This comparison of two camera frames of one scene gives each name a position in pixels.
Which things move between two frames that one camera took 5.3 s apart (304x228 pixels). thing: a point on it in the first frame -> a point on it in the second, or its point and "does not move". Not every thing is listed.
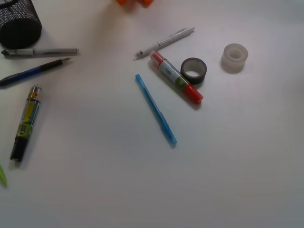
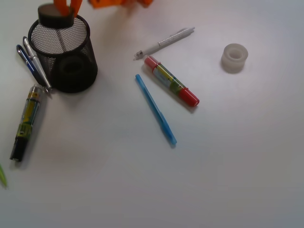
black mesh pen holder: [20, 24] -> [66, 54]
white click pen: [166, 41] does not move
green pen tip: [3, 180] does not move
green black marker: [23, 132] does not move
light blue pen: [157, 110] does not move
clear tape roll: [233, 58] does not move
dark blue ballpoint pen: [27, 72] -> [30, 63]
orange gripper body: [143, 3] -> [63, 8]
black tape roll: [194, 70] -> [48, 17]
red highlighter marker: [171, 71] -> [172, 80]
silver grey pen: [37, 51] -> [35, 61]
